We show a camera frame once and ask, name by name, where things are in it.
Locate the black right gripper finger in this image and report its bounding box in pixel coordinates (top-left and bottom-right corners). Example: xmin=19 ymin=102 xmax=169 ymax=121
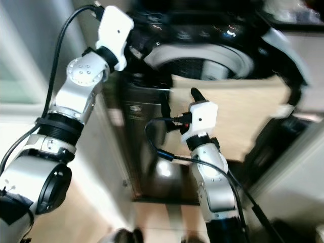
xmin=189 ymin=87 xmax=207 ymax=107
xmin=159 ymin=100 xmax=173 ymax=134

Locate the dark glossy washing machine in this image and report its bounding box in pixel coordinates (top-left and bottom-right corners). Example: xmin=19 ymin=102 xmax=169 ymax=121
xmin=121 ymin=0 xmax=304 ymax=204

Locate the beige cloth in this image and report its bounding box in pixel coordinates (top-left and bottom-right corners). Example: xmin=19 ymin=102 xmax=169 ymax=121
xmin=170 ymin=75 xmax=299 ymax=163

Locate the white framed window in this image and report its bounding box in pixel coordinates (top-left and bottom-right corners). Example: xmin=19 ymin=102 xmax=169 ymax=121
xmin=0 ymin=0 xmax=49 ymax=107

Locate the dark robot foot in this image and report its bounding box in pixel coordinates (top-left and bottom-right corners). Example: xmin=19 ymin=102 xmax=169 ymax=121
xmin=109 ymin=228 xmax=145 ymax=243

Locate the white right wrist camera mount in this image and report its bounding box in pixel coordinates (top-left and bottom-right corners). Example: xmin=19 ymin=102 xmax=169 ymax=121
xmin=182 ymin=100 xmax=219 ymax=145

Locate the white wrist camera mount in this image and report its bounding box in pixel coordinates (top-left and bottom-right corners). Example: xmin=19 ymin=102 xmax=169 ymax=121
xmin=95 ymin=5 xmax=135 ymax=71
xmin=182 ymin=100 xmax=219 ymax=145

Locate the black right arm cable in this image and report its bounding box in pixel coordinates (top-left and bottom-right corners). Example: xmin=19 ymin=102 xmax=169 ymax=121
xmin=144 ymin=116 xmax=287 ymax=243

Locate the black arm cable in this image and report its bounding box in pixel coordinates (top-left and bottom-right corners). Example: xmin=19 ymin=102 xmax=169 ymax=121
xmin=144 ymin=116 xmax=287 ymax=243
xmin=0 ymin=4 xmax=101 ymax=175

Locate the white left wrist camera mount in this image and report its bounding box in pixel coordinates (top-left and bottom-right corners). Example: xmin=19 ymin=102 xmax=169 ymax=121
xmin=95 ymin=5 xmax=135 ymax=71

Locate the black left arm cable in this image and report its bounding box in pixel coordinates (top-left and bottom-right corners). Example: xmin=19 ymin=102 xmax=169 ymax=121
xmin=0 ymin=4 xmax=101 ymax=175

